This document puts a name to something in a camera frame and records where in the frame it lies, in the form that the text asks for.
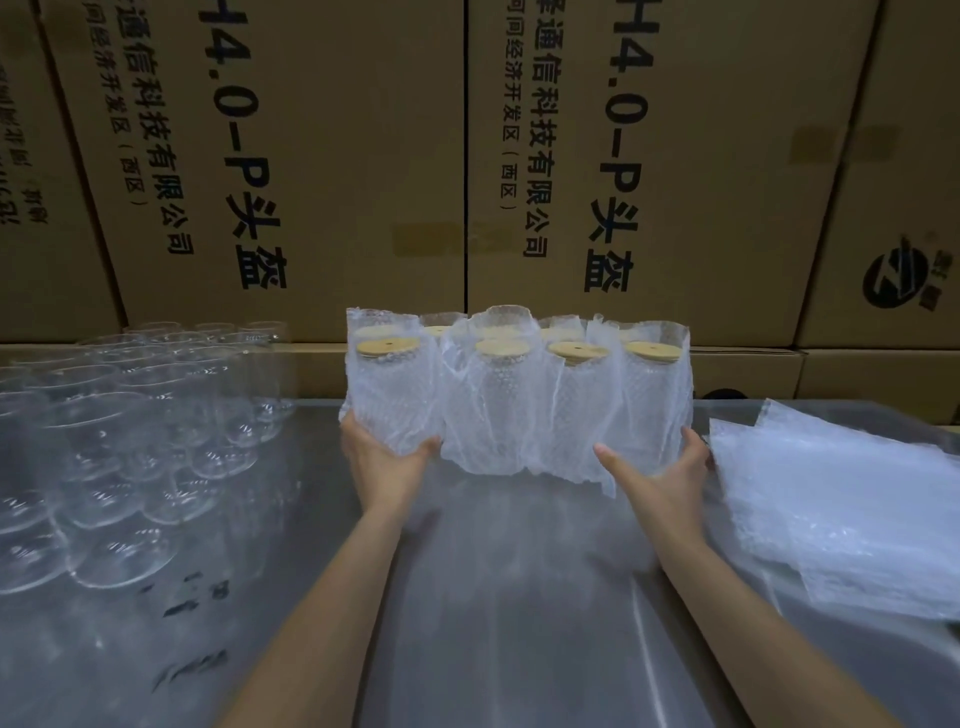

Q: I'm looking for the person's right forearm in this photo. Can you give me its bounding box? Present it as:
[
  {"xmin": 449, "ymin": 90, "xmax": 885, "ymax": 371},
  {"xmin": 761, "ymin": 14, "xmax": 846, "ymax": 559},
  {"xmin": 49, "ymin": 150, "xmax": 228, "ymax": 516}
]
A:
[{"xmin": 646, "ymin": 528, "xmax": 913, "ymax": 728}]

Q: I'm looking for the bubble-wrapped lidded glass jar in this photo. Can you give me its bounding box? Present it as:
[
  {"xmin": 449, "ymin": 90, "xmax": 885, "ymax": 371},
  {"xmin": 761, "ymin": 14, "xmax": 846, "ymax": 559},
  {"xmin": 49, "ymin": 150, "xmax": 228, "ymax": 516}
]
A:
[
  {"xmin": 339, "ymin": 306, "xmax": 448, "ymax": 458},
  {"xmin": 588, "ymin": 315, "xmax": 696, "ymax": 483}
]

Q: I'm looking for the person's left hand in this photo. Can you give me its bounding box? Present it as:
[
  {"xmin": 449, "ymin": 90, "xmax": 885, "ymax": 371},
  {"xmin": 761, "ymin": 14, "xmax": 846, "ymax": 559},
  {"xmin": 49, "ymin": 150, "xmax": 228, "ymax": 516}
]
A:
[{"xmin": 339, "ymin": 414, "xmax": 446, "ymax": 526}]

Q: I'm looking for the wall of printed cardboard boxes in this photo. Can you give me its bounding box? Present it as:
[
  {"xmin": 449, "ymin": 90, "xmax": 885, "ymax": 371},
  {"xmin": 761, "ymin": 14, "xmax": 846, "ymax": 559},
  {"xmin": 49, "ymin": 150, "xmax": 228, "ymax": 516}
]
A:
[{"xmin": 0, "ymin": 0, "xmax": 960, "ymax": 433}]

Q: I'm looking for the group of clear glass cups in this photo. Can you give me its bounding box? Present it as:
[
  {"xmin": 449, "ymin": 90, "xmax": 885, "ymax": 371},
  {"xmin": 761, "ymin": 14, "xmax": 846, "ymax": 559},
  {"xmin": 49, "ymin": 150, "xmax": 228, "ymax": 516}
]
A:
[{"xmin": 0, "ymin": 321, "xmax": 303, "ymax": 598}]

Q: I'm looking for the person's right hand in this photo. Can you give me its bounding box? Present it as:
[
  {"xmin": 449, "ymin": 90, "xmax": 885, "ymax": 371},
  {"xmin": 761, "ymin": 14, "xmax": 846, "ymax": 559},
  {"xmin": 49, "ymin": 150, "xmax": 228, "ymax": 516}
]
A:
[{"xmin": 594, "ymin": 427, "xmax": 714, "ymax": 543}]

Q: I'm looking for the pile of bubble wrap bags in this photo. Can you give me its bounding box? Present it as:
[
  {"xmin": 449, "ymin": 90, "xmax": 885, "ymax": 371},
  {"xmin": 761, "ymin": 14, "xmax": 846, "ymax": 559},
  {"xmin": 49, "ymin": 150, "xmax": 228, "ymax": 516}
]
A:
[{"xmin": 707, "ymin": 399, "xmax": 960, "ymax": 623}]

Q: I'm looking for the cluster of bubble-wrapped cups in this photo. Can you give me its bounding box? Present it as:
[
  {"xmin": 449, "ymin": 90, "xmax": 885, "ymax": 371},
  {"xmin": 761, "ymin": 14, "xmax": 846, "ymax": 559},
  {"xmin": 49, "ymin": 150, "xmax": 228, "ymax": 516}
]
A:
[{"xmin": 418, "ymin": 303, "xmax": 625, "ymax": 501}]

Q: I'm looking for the person's left forearm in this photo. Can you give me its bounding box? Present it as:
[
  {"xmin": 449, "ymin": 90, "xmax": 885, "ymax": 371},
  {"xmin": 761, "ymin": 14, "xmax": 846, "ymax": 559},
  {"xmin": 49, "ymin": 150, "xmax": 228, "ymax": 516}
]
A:
[{"xmin": 213, "ymin": 511, "xmax": 425, "ymax": 728}]

